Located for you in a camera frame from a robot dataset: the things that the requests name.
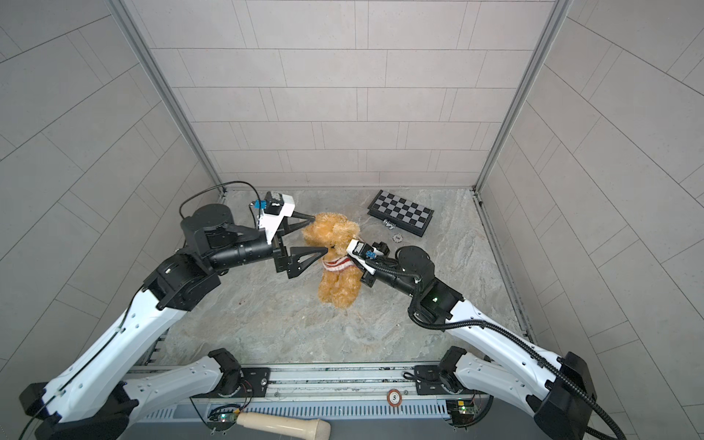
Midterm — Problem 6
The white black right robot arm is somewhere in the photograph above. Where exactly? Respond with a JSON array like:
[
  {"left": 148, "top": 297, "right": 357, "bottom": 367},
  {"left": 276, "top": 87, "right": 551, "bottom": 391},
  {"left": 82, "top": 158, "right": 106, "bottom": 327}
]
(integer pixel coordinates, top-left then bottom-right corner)
[{"left": 346, "top": 240, "right": 597, "bottom": 439}]

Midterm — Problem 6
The aluminium front rail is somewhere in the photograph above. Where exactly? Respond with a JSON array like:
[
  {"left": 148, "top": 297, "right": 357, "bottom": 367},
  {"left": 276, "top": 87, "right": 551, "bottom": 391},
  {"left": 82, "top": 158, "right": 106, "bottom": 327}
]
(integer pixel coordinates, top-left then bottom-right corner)
[{"left": 130, "top": 360, "right": 500, "bottom": 433}]

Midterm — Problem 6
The aluminium corner frame post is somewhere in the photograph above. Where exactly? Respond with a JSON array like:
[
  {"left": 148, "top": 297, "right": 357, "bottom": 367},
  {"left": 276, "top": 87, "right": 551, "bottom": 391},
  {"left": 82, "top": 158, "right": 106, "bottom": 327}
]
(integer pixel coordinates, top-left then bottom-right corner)
[
  {"left": 106, "top": 0, "right": 222, "bottom": 183},
  {"left": 474, "top": 0, "right": 574, "bottom": 194}
]

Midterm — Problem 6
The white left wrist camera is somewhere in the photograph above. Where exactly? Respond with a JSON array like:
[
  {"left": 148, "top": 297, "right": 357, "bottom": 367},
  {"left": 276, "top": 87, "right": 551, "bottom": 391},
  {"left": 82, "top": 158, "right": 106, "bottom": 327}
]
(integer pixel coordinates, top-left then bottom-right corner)
[{"left": 250, "top": 192, "right": 295, "bottom": 244}]

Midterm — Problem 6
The red white striped knit sweater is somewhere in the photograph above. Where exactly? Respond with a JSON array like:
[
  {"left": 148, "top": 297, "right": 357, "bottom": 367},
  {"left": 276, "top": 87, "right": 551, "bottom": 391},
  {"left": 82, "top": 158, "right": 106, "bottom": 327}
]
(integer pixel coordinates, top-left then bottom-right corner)
[{"left": 323, "top": 256, "right": 356, "bottom": 272}]

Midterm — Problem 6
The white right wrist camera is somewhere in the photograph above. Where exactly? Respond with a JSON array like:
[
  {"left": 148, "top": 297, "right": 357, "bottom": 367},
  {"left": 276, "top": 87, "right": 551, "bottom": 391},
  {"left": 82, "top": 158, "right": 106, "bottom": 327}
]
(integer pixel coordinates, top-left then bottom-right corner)
[{"left": 346, "top": 239, "right": 381, "bottom": 264}]

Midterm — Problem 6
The aluminium corner frame post right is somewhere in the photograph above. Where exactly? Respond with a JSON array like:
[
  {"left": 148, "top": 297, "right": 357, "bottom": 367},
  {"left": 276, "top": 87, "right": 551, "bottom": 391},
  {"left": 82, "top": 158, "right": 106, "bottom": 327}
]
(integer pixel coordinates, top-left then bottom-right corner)
[{"left": 474, "top": 0, "right": 574, "bottom": 194}]

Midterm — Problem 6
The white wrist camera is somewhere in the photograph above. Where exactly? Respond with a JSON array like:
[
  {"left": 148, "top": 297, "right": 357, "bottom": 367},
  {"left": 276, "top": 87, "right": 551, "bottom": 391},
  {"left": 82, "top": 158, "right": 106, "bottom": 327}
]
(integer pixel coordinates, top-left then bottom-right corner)
[
  {"left": 250, "top": 192, "right": 295, "bottom": 244},
  {"left": 346, "top": 239, "right": 381, "bottom": 264}
]

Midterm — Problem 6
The right green circuit board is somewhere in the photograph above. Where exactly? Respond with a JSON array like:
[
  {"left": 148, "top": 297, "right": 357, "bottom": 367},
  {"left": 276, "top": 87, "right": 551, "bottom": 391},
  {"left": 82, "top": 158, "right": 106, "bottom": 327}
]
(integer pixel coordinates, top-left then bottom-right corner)
[{"left": 445, "top": 400, "right": 477, "bottom": 428}]

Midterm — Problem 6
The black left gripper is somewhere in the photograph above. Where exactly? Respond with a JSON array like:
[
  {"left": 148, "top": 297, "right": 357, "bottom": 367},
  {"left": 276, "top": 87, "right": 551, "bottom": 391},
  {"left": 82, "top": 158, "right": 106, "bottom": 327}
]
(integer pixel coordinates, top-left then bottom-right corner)
[{"left": 202, "top": 210, "right": 323, "bottom": 283}]

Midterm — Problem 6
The folded black chess board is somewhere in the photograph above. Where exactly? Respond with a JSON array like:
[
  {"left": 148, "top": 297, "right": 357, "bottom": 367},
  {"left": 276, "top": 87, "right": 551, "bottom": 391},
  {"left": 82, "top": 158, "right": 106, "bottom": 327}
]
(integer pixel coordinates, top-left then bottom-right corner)
[{"left": 368, "top": 190, "right": 435, "bottom": 237}]

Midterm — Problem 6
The red white poker chip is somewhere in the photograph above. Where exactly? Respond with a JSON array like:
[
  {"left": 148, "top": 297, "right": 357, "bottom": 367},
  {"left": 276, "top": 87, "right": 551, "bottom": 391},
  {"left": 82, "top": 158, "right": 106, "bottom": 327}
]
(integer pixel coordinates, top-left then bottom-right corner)
[{"left": 386, "top": 389, "right": 403, "bottom": 408}]

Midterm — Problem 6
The beige wooden handle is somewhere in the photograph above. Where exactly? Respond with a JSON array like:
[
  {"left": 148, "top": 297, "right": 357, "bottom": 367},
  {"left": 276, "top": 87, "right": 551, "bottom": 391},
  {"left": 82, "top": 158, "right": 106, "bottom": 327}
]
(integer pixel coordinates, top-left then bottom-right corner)
[{"left": 236, "top": 412, "right": 332, "bottom": 440}]

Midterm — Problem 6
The tan plush teddy bear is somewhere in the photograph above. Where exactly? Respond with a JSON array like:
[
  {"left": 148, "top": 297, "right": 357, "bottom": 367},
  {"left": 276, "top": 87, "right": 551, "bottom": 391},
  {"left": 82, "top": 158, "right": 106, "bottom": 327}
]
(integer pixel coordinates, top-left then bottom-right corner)
[{"left": 302, "top": 213, "right": 362, "bottom": 309}]

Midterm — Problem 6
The aluminium corner frame post left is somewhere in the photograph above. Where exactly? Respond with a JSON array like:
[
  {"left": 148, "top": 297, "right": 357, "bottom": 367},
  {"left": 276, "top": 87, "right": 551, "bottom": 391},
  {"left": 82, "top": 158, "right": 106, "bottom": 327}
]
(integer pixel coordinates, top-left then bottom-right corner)
[{"left": 106, "top": 0, "right": 222, "bottom": 183}]

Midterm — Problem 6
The black corrugated right cable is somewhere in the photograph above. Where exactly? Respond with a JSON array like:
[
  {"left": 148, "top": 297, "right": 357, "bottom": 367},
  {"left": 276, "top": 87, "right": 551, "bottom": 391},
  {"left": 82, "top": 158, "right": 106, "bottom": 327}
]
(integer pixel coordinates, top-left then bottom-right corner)
[{"left": 408, "top": 307, "right": 628, "bottom": 440}]

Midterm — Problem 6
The left green circuit board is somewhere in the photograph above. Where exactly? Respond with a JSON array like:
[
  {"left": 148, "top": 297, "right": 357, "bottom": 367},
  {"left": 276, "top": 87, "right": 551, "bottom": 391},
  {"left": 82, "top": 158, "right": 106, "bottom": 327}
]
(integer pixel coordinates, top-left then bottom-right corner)
[{"left": 207, "top": 404, "right": 242, "bottom": 432}]

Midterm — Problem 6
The black left camera cable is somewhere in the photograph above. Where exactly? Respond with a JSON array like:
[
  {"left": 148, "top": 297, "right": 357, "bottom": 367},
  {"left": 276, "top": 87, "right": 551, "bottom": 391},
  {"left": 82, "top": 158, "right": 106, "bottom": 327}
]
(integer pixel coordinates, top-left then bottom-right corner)
[{"left": 178, "top": 180, "right": 262, "bottom": 218}]

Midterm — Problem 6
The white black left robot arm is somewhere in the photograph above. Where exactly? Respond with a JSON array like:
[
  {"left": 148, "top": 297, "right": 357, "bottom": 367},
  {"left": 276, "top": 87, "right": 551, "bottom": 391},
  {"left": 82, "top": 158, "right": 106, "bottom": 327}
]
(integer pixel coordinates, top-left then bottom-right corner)
[{"left": 19, "top": 194, "right": 327, "bottom": 439}]

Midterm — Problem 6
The green circuit board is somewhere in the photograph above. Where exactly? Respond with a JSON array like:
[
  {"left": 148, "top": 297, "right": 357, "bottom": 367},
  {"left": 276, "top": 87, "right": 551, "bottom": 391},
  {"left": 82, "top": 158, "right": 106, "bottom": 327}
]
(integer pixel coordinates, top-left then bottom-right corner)
[
  {"left": 207, "top": 404, "right": 242, "bottom": 432},
  {"left": 445, "top": 400, "right": 477, "bottom": 428}
]

